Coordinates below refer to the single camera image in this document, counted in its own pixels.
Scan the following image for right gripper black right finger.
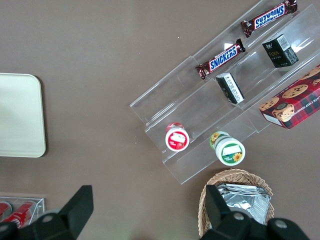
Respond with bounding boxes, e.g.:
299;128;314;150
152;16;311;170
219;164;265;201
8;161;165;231
199;184;261;240

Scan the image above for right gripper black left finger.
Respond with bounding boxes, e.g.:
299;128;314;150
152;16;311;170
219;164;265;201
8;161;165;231
18;185;95;240

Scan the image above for light tan wicker basket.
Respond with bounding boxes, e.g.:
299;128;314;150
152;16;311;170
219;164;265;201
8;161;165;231
197;168;276;238

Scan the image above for beige rectangular tray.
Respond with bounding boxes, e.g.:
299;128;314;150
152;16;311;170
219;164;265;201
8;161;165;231
0;72;47;158

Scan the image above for silver foil packets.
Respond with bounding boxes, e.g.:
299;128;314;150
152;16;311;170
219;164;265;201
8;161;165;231
216;183;272;226

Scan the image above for clear acrylic bottle rack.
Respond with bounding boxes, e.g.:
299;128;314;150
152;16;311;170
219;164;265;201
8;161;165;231
0;196;46;230

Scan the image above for green lid yogurt cup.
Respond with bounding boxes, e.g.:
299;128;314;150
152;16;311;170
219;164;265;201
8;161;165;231
209;131;246;167

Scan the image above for red lid yogurt cup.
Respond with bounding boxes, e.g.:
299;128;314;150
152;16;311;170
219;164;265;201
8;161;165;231
164;121;190;153

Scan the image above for clear acrylic tiered stand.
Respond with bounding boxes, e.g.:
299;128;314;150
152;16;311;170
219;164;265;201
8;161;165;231
191;0;320;133
129;55;260;185

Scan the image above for small black carton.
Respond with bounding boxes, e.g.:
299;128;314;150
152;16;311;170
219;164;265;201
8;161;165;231
215;72;245;105
261;33;300;69

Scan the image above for red tartan cookie box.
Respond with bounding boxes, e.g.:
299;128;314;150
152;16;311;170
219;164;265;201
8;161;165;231
258;64;320;130

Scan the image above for Snickers chocolate bar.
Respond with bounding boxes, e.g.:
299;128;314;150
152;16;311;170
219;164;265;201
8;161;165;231
240;0;298;39
195;38;247;81

